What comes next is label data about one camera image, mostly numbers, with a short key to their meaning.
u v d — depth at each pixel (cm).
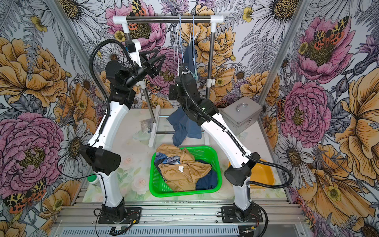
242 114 99
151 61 57
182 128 102
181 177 77
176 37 85
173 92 59
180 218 74
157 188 81
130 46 52
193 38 78
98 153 49
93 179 76
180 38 86
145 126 108
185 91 43
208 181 77
